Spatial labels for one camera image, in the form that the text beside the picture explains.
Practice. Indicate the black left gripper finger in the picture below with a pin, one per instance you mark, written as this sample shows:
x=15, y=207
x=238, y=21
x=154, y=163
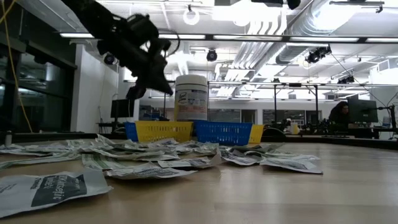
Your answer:
x=157, y=79
x=136, y=92

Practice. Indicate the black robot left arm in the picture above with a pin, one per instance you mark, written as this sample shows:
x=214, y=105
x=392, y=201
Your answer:
x=93, y=15

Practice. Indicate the black computer monitor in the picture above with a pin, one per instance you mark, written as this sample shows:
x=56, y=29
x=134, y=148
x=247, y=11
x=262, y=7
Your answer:
x=122, y=108
x=362, y=110

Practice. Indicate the blue plastic basket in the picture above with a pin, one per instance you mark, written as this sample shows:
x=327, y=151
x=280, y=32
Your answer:
x=131, y=132
x=222, y=133

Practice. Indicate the white disinfecting wipes canister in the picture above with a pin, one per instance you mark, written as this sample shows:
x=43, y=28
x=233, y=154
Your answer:
x=191, y=99

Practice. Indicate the yellow plastic basket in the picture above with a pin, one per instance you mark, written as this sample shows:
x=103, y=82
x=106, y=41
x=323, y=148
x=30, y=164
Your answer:
x=163, y=131
x=256, y=133

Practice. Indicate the black beam with light strips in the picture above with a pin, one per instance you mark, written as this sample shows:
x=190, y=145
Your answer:
x=71, y=35

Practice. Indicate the silver metal cylinder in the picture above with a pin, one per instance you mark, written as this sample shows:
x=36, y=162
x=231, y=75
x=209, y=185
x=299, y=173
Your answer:
x=8, y=138

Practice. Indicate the yellow bottle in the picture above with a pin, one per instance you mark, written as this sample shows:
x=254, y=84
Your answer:
x=294, y=129

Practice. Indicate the background robot arms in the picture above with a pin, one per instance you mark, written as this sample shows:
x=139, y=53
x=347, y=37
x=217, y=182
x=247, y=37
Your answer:
x=311, y=128

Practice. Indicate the person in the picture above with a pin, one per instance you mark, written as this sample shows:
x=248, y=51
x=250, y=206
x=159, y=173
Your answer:
x=339, y=113

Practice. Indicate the black ceiling track light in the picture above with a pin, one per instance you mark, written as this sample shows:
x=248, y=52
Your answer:
x=357, y=2

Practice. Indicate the black aluminium table frame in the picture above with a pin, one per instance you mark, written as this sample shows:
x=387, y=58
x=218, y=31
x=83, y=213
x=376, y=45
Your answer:
x=62, y=136

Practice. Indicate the black metal stand frame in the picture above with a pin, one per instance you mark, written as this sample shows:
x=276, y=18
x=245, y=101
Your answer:
x=275, y=102

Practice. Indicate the silver ceiling duct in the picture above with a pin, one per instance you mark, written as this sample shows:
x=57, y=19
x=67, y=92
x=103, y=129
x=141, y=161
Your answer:
x=292, y=53

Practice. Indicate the black ceiling camera cluster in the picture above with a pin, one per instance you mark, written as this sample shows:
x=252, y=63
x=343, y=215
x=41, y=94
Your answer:
x=345, y=80
x=317, y=55

